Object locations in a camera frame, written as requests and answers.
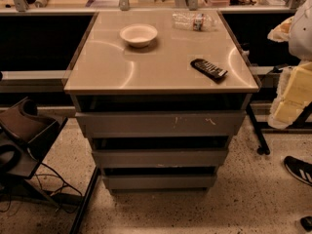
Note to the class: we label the white paper bowl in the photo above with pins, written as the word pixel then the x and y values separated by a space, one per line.
pixel 138 35

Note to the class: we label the grey top drawer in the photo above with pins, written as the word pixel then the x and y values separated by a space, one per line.
pixel 160 124

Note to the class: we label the grey drawer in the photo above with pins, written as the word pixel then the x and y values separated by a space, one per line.
pixel 158 182
pixel 160 124
pixel 159 159

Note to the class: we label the grey drawer cabinet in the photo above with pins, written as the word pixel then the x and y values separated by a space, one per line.
pixel 111 76

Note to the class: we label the clear plastic water bottle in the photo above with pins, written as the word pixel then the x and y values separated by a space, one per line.
pixel 193 21

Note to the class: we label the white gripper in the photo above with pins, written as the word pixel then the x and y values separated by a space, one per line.
pixel 302 33

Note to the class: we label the grey bottom drawer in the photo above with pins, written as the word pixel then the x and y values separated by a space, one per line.
pixel 158 182

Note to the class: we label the black snack bar packet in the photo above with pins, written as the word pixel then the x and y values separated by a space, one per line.
pixel 208 69

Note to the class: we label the black sneaker with stripes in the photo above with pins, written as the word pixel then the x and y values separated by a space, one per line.
pixel 299 169

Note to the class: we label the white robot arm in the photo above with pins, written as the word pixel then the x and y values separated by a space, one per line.
pixel 298 29

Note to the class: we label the black table leg with caster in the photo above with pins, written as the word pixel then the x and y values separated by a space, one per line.
pixel 263 148

